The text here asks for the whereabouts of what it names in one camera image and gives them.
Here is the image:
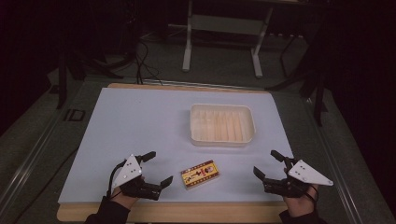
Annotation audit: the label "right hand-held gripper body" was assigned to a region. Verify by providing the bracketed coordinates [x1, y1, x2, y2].
[262, 158, 334, 199]

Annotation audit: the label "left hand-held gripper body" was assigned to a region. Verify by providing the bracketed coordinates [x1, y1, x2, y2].
[111, 153, 163, 202]

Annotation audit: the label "yellow printed small box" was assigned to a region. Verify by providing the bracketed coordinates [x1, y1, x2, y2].
[180, 160, 220, 190]

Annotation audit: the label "white rectangular tray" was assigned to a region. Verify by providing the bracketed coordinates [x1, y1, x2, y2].
[189, 103, 257, 147]

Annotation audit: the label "person's left hand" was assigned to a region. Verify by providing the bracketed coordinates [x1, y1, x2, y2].
[111, 176, 146, 210]

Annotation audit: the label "person's right hand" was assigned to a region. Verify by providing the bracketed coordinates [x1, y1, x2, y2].
[282, 183, 320, 218]

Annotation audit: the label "pale blue table mat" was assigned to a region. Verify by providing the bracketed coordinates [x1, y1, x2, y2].
[57, 87, 294, 205]

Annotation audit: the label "black metal stand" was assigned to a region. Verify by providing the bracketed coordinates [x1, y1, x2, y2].
[55, 50, 125, 110]
[266, 32, 329, 128]

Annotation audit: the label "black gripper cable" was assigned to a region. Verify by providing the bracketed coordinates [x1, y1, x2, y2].
[106, 160, 129, 201]
[304, 186, 319, 209]

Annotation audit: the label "metal floor rail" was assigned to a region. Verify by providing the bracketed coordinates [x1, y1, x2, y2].
[0, 101, 82, 209]
[303, 96, 364, 224]

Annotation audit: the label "black floor bracket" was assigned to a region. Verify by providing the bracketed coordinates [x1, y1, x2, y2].
[63, 108, 86, 122]

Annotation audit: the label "black floor cables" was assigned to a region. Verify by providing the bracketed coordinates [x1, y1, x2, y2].
[133, 38, 163, 86]

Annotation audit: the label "white metal table frame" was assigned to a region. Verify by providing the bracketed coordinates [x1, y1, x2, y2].
[181, 0, 276, 79]

